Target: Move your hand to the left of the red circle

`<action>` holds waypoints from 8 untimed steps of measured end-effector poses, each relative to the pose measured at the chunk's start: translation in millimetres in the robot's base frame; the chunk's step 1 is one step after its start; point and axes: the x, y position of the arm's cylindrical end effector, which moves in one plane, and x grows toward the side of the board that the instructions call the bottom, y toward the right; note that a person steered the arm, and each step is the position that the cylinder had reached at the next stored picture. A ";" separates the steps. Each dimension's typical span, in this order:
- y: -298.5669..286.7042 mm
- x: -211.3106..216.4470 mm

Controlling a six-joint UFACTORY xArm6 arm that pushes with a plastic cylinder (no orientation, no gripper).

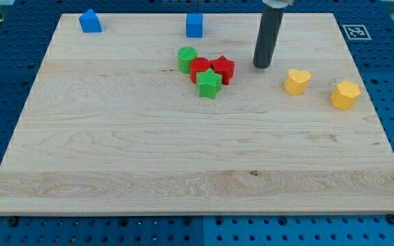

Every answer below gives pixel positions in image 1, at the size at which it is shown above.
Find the black screw front left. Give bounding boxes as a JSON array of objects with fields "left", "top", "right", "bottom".
[{"left": 7, "top": 217, "right": 19, "bottom": 228}]

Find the red star block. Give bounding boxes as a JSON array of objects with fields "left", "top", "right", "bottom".
[{"left": 210, "top": 55, "right": 235, "bottom": 85}]

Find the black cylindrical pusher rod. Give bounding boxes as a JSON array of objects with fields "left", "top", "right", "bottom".
[{"left": 252, "top": 5, "right": 285, "bottom": 68}]

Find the yellow hexagon block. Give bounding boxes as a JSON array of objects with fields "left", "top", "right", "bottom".
[{"left": 330, "top": 81, "right": 361, "bottom": 111}]

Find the black screw front right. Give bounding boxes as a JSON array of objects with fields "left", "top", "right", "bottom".
[{"left": 386, "top": 214, "right": 394, "bottom": 225}]

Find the green star block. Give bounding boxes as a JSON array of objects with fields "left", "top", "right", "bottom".
[{"left": 196, "top": 68, "right": 222, "bottom": 99}]

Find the red cylinder block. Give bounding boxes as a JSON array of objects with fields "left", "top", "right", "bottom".
[{"left": 189, "top": 57, "right": 211, "bottom": 83}]

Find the light wooden board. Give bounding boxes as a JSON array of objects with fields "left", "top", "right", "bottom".
[{"left": 0, "top": 13, "right": 394, "bottom": 217}]

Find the blue house-shaped block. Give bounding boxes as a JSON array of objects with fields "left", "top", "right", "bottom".
[{"left": 79, "top": 9, "right": 103, "bottom": 33}]

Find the blue cube block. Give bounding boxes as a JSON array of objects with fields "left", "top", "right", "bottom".
[{"left": 185, "top": 13, "right": 203, "bottom": 38}]

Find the black screw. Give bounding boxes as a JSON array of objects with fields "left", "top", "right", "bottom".
[
  {"left": 7, "top": 217, "right": 19, "bottom": 228},
  {"left": 386, "top": 214, "right": 394, "bottom": 225}
]

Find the silver rod mount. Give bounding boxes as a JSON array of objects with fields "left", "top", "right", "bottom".
[{"left": 262, "top": 0, "right": 294, "bottom": 8}]

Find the white fiducial marker tag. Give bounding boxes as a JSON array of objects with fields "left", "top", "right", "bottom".
[{"left": 343, "top": 24, "right": 371, "bottom": 40}]

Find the green cylinder block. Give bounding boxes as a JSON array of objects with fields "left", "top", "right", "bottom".
[{"left": 177, "top": 46, "right": 198, "bottom": 74}]

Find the yellow heart block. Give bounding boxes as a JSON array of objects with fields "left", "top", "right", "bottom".
[{"left": 283, "top": 69, "right": 311, "bottom": 96}]

